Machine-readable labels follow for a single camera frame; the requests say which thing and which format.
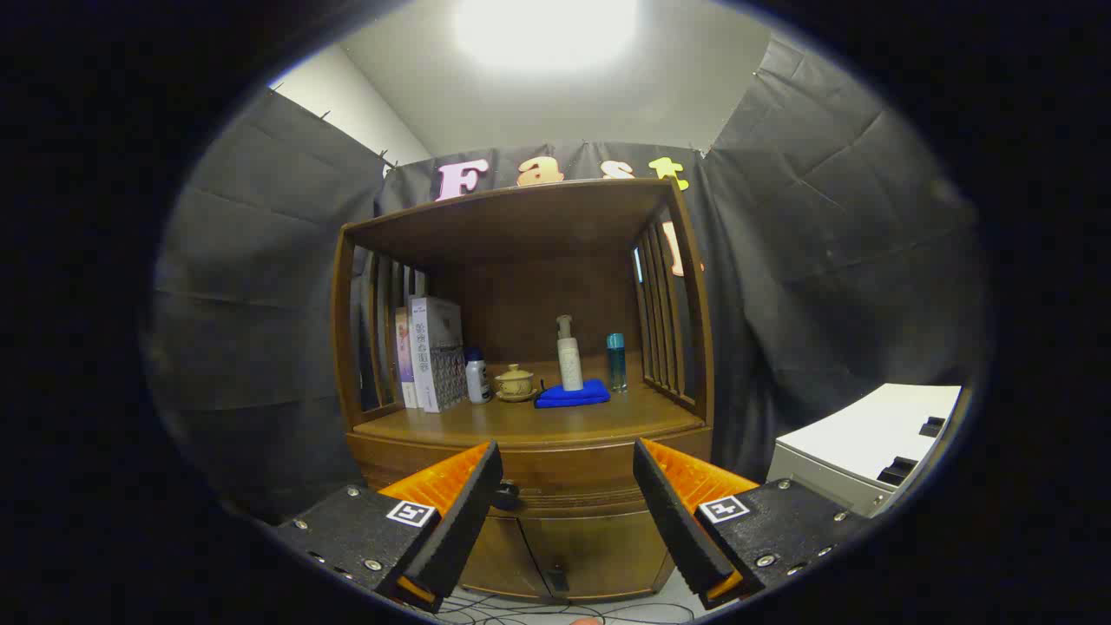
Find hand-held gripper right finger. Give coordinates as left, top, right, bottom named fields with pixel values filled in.
left=632, top=437, right=869, bottom=610

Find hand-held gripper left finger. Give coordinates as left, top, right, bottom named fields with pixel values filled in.
left=276, top=440, right=504, bottom=614

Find wooden drawer with black knob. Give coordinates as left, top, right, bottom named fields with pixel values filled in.
left=347, top=425, right=714, bottom=520

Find wooden cabinet door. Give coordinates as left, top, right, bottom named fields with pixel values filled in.
left=519, top=510, right=680, bottom=602
left=458, top=514, right=553, bottom=600

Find wooden countertop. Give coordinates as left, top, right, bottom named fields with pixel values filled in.
left=352, top=356, right=706, bottom=448

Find white drawer unit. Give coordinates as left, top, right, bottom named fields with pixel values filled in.
left=768, top=384, right=964, bottom=519

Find brown wooden cabinet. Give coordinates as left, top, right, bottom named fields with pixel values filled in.
left=330, top=178, right=717, bottom=604

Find white bottle with blue cap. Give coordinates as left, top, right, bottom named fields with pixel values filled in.
left=465, top=348, right=491, bottom=405

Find yellow lidded tea cup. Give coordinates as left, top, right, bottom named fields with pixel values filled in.
left=493, top=364, right=541, bottom=403

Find blue folded cloth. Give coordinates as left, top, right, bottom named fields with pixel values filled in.
left=535, top=378, right=612, bottom=410

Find large white book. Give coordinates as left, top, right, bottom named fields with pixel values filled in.
left=410, top=297, right=467, bottom=413

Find purple spine book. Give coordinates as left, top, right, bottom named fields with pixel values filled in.
left=395, top=306, right=419, bottom=409

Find white pump bottle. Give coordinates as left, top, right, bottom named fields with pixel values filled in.
left=556, top=315, right=585, bottom=392

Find black backdrop cloth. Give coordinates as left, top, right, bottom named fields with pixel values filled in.
left=143, top=35, right=990, bottom=526

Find black floor cables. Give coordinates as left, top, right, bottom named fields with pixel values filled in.
left=434, top=586, right=695, bottom=625

